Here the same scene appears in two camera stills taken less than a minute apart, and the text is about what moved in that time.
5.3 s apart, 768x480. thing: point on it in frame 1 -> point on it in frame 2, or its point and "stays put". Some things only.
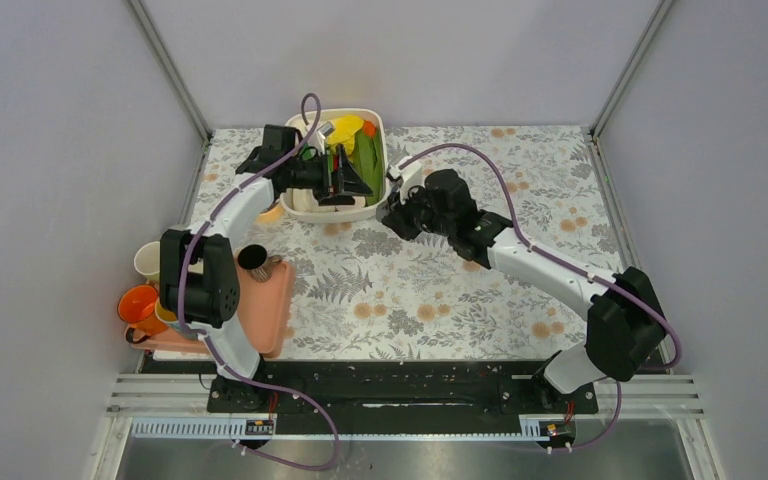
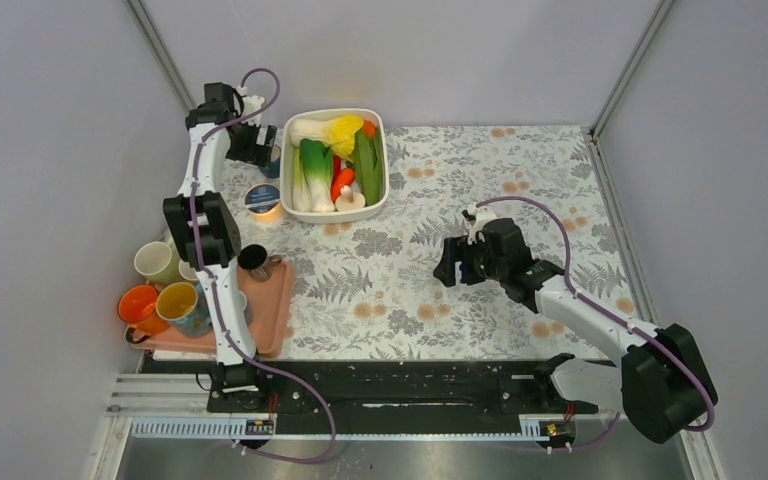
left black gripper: [348, 182] -> [255, 153]
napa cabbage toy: [345, 128] stays put
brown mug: [256, 262] stays put
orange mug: [136, 308] stays put
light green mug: [147, 261] stays put
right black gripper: [398, 218] -> [455, 249]
